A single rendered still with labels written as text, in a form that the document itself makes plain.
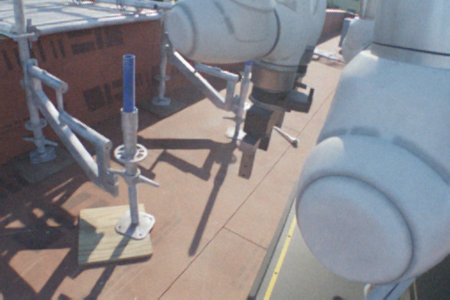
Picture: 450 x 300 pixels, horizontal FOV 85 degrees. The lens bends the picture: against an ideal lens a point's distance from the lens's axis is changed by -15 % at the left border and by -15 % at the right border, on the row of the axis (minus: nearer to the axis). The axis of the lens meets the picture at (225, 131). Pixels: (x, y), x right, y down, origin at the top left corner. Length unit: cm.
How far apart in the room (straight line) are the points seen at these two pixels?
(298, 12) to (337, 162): 35
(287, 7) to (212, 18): 17
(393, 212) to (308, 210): 7
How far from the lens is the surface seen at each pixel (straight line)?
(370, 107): 24
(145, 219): 138
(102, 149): 122
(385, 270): 24
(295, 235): 101
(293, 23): 51
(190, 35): 39
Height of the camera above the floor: 104
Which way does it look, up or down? 29 degrees down
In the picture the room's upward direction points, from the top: 9 degrees clockwise
